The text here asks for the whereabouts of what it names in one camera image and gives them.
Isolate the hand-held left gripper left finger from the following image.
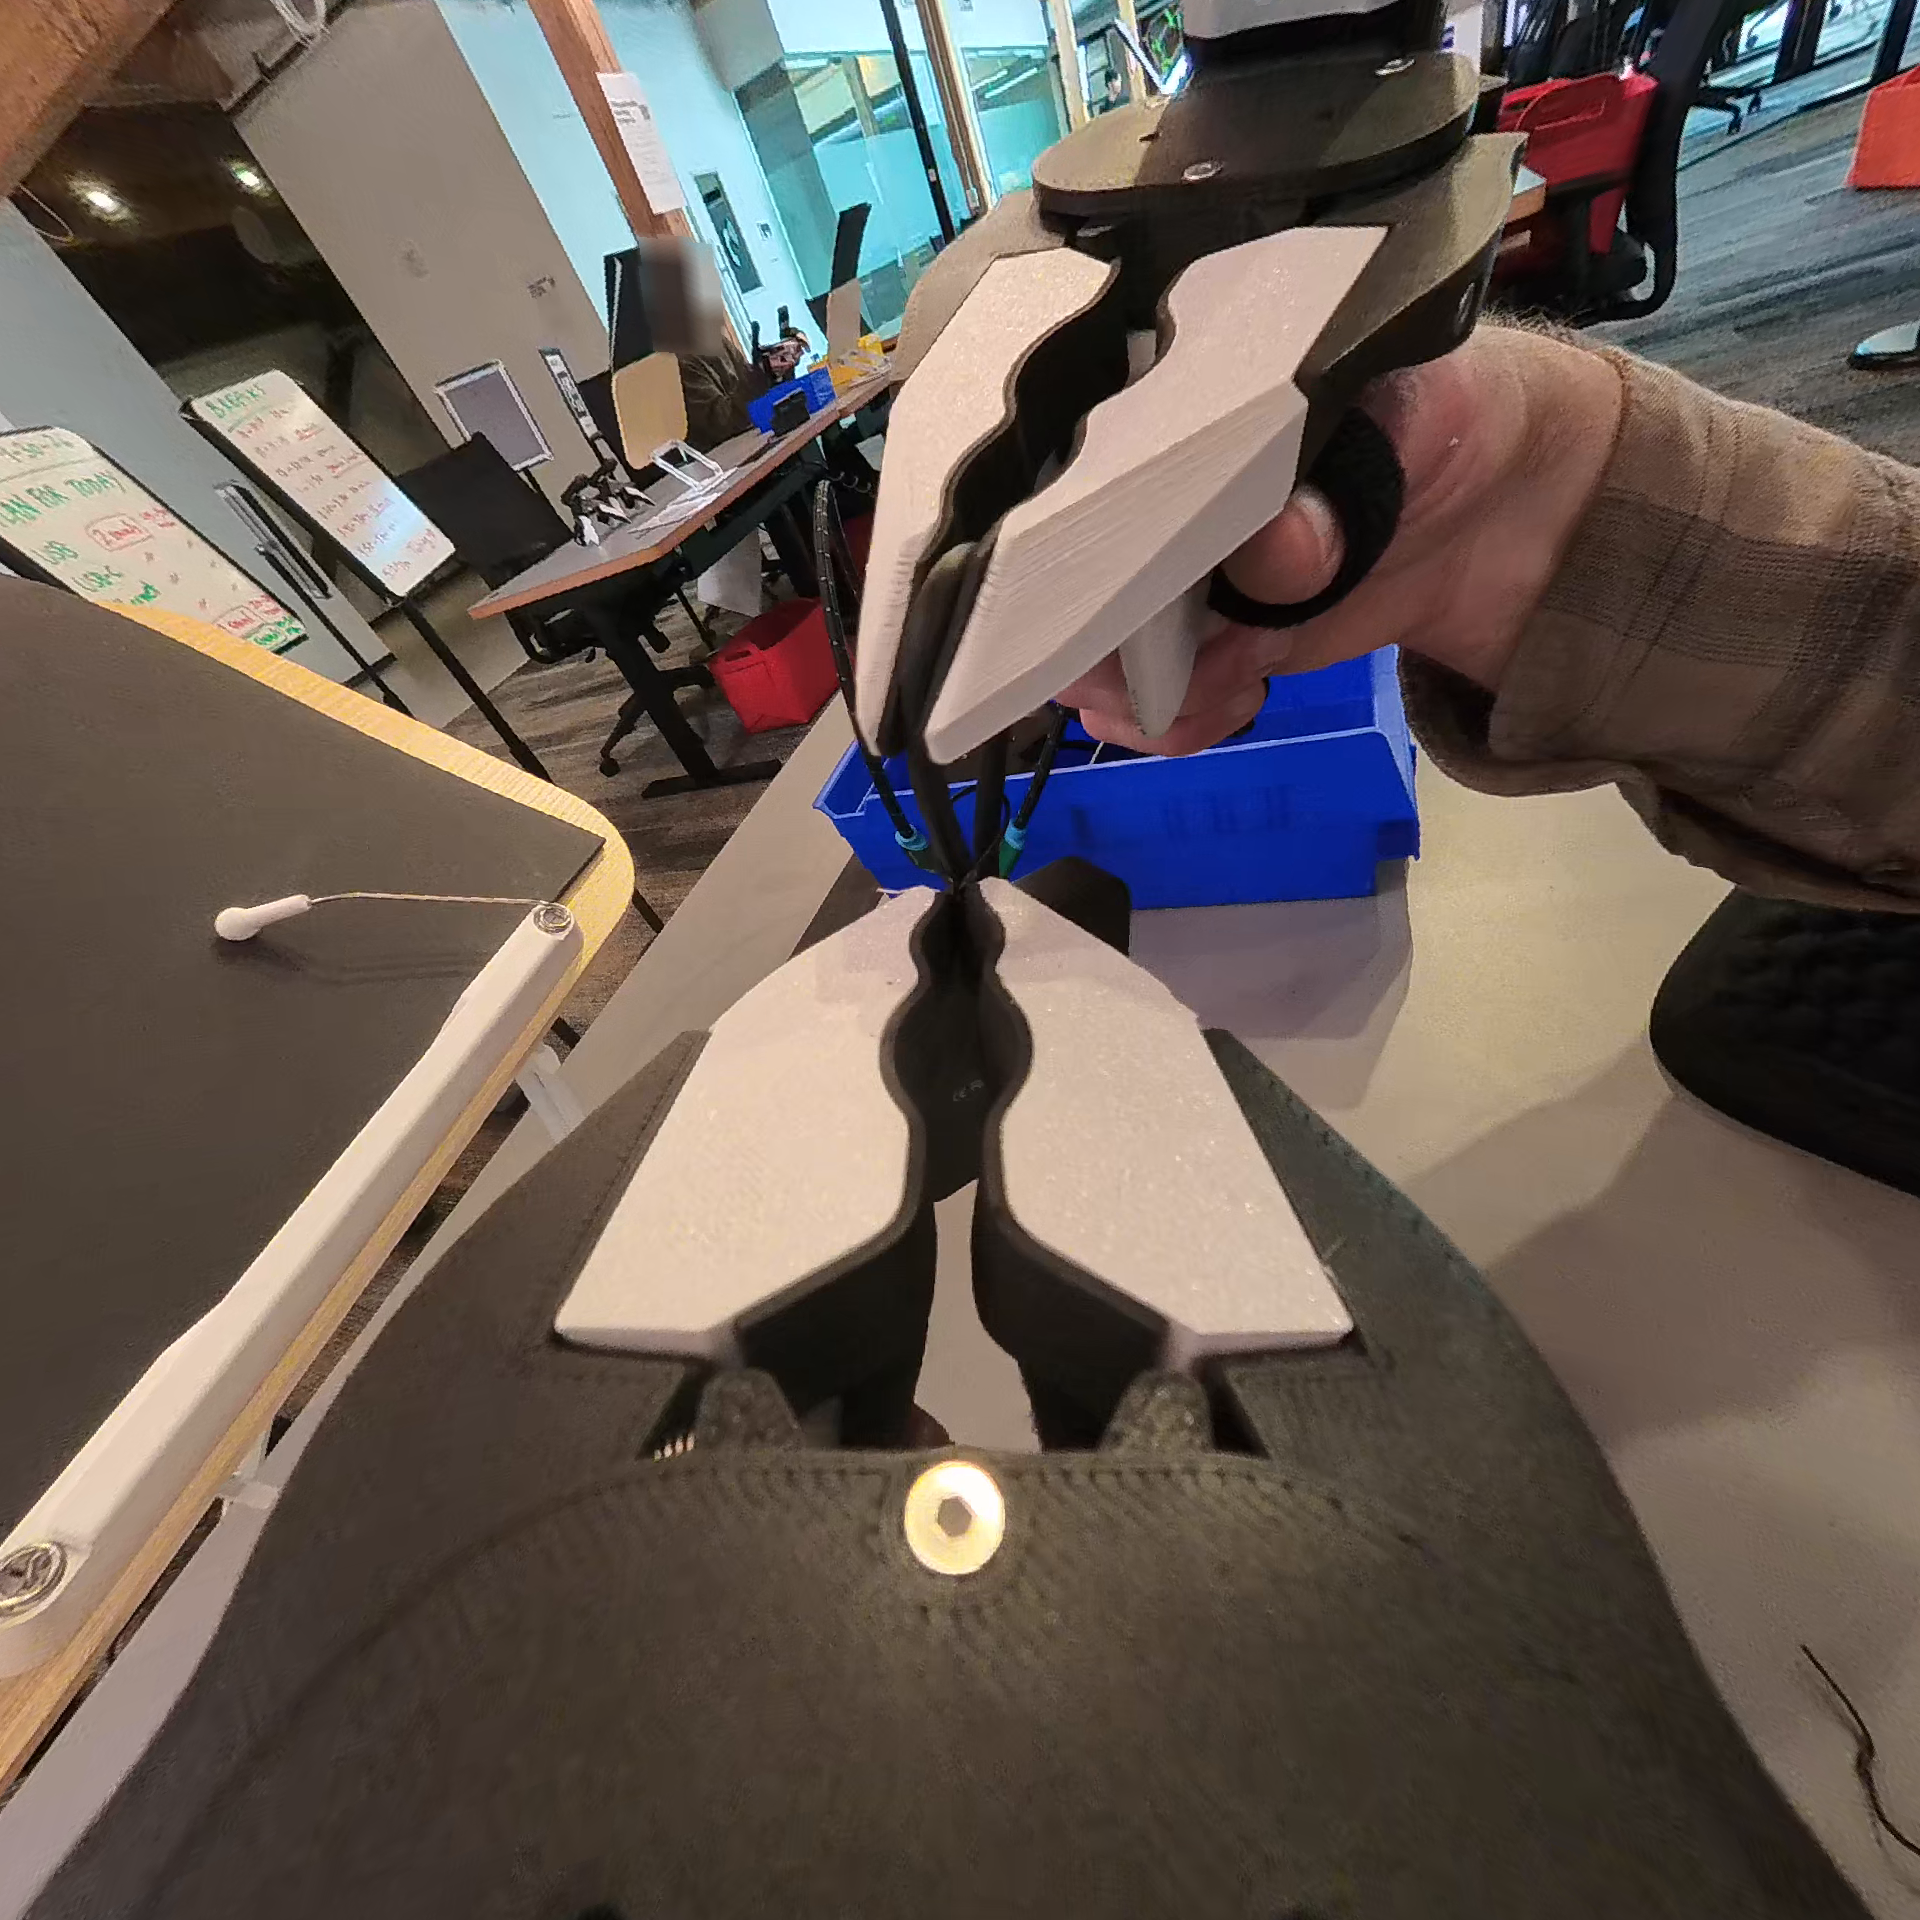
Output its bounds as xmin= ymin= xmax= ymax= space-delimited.
xmin=556 ymin=887 xmax=956 ymax=1435

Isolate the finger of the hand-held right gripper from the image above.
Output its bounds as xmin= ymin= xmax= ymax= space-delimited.
xmin=922 ymin=225 xmax=1404 ymax=771
xmin=852 ymin=239 xmax=1121 ymax=752

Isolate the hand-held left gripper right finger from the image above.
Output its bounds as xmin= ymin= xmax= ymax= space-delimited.
xmin=968 ymin=878 xmax=1358 ymax=1441

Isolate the black adapter with thin cable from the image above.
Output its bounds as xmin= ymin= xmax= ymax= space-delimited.
xmin=825 ymin=542 xmax=1136 ymax=1117

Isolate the person's right forearm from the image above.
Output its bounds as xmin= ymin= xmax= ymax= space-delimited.
xmin=1396 ymin=335 xmax=1920 ymax=916

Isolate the person's right hand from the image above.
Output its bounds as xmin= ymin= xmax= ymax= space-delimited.
xmin=1142 ymin=316 xmax=1627 ymax=758

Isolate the long office desk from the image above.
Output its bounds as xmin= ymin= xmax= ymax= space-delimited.
xmin=467 ymin=353 xmax=904 ymax=800

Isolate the red plastic bin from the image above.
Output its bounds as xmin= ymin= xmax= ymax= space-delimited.
xmin=711 ymin=595 xmax=846 ymax=740

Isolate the blue divided plastic bin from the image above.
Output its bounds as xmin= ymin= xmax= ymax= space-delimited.
xmin=816 ymin=640 xmax=1425 ymax=915

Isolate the black board with wooden edge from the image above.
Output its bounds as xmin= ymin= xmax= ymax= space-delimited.
xmin=0 ymin=572 xmax=639 ymax=1779

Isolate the orange plastic bin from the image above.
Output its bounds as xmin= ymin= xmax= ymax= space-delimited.
xmin=1849 ymin=62 xmax=1920 ymax=192

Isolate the black textured pad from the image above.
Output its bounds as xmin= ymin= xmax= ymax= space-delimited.
xmin=1648 ymin=889 xmax=1920 ymax=1195

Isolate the whiteboard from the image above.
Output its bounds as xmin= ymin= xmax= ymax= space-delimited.
xmin=188 ymin=367 xmax=462 ymax=599
xmin=0 ymin=427 xmax=310 ymax=663

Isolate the thin dark wire tie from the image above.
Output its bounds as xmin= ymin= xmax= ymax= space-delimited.
xmin=1802 ymin=1641 xmax=1920 ymax=1863

